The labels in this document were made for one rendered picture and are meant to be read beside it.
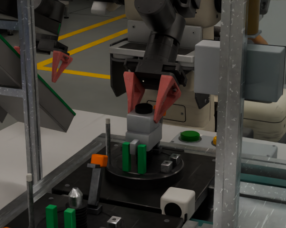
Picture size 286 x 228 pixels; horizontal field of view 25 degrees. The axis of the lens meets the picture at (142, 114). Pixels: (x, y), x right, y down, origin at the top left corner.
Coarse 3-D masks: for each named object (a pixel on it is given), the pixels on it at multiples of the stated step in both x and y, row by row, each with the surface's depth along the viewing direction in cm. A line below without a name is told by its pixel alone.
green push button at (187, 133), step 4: (184, 132) 136; (188, 132) 136; (192, 132) 136; (196, 132) 136; (180, 136) 135; (184, 136) 134; (188, 136) 133; (192, 136) 133; (196, 136) 134; (184, 140) 134; (188, 140) 133; (192, 140) 133; (196, 140) 134
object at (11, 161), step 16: (0, 144) 160; (0, 160) 150; (16, 160) 150; (48, 160) 150; (64, 160) 150; (0, 176) 142; (16, 176) 142; (0, 192) 134; (16, 192) 134; (0, 208) 128
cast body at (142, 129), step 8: (144, 104) 113; (136, 112) 112; (144, 112) 111; (152, 112) 112; (128, 120) 112; (136, 120) 111; (144, 120) 110; (152, 120) 111; (128, 128) 112; (136, 128) 111; (144, 128) 111; (152, 128) 111; (160, 128) 115; (128, 136) 112; (136, 136) 111; (144, 136) 111; (152, 136) 112; (160, 136) 116; (136, 144) 110; (144, 144) 111; (152, 144) 112; (136, 152) 111
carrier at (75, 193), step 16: (32, 192) 91; (80, 192) 92; (32, 208) 92; (48, 208) 88; (64, 208) 99; (80, 208) 92; (96, 208) 97; (112, 208) 104; (128, 208) 104; (16, 224) 98; (32, 224) 92; (48, 224) 89; (64, 224) 94; (80, 224) 92; (96, 224) 94; (112, 224) 92; (128, 224) 98; (144, 224) 98; (160, 224) 98; (176, 224) 98
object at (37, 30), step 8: (0, 0) 109; (8, 0) 110; (16, 0) 112; (0, 8) 109; (8, 8) 110; (16, 8) 112; (0, 16) 115; (8, 16) 113; (16, 16) 113; (40, 16) 118; (40, 24) 118; (48, 24) 120; (56, 24) 122; (40, 32) 123; (48, 32) 121; (56, 32) 122
